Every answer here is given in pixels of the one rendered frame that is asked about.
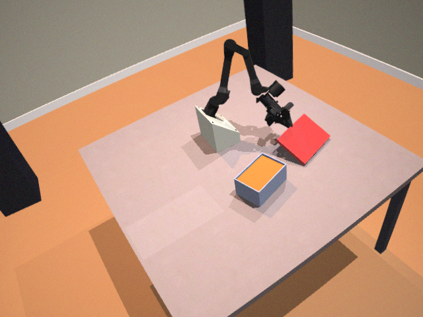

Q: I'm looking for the red box lid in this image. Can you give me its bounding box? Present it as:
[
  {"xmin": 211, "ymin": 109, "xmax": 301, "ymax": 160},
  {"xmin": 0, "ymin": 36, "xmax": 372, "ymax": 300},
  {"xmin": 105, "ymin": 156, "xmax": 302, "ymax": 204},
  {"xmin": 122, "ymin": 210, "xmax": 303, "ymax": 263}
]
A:
[{"xmin": 276, "ymin": 114, "xmax": 330, "ymax": 166}]

